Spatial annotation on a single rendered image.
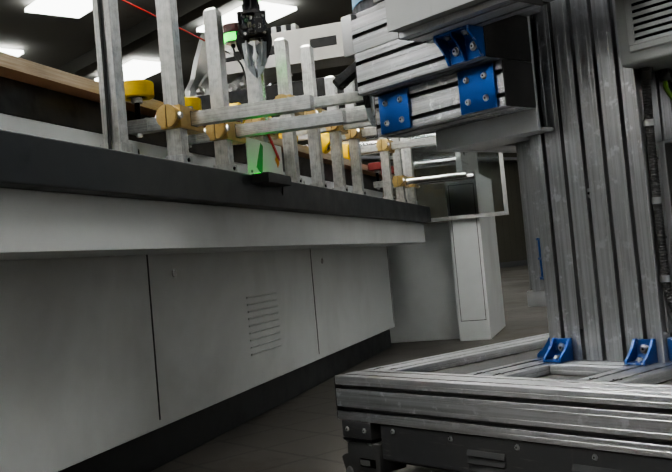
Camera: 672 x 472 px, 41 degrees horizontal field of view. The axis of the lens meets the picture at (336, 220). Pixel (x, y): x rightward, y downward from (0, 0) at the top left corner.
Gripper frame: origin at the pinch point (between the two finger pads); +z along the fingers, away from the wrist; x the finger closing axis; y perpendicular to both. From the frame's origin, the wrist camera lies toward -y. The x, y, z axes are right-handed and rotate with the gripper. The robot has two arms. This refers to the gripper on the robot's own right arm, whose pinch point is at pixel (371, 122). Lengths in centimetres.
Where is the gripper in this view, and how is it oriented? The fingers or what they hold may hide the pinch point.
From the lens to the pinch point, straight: 238.9
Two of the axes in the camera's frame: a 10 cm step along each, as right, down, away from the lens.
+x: 2.9, 0.2, 9.6
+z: 1.1, 9.9, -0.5
